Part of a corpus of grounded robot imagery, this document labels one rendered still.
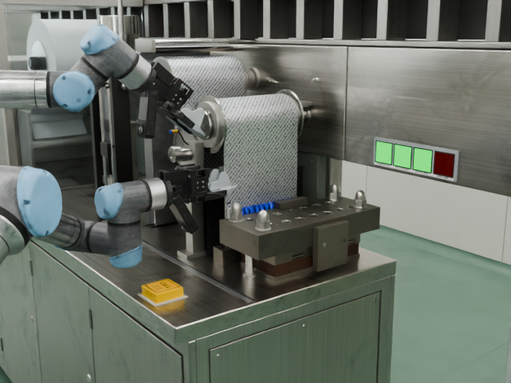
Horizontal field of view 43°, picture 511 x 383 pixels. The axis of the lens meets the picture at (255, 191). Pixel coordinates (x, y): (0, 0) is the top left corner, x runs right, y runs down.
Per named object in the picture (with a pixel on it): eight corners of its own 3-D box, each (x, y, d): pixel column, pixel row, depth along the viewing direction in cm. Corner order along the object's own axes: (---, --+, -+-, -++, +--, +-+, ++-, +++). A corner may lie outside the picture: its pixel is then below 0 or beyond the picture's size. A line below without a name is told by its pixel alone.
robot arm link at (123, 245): (109, 255, 156) (106, 211, 153) (150, 261, 152) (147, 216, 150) (90, 266, 149) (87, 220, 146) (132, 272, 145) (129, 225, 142)
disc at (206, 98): (194, 150, 171) (192, 93, 168) (196, 150, 171) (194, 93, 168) (226, 156, 159) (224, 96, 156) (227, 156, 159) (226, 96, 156)
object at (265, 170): (224, 216, 165) (223, 144, 160) (295, 201, 178) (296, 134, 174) (226, 216, 164) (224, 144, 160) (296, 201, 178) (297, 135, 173)
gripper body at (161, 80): (196, 93, 155) (161, 61, 147) (177, 122, 153) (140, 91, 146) (180, 90, 161) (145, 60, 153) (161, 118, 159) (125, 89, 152)
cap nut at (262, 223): (252, 228, 152) (252, 210, 150) (264, 225, 154) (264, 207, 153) (261, 232, 149) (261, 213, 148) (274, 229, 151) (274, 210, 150)
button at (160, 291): (141, 294, 146) (141, 284, 146) (168, 287, 150) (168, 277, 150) (156, 305, 141) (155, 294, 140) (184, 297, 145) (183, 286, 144)
